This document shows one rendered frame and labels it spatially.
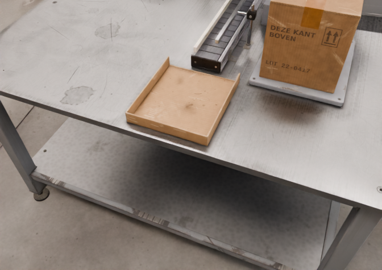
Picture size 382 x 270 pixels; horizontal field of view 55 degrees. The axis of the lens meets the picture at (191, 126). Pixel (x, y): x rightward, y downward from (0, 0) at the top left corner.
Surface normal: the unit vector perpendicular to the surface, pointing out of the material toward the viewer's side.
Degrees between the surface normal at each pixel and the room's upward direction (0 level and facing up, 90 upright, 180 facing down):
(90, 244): 0
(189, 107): 0
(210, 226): 1
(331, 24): 90
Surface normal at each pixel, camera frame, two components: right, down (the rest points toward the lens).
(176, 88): -0.02, -0.69
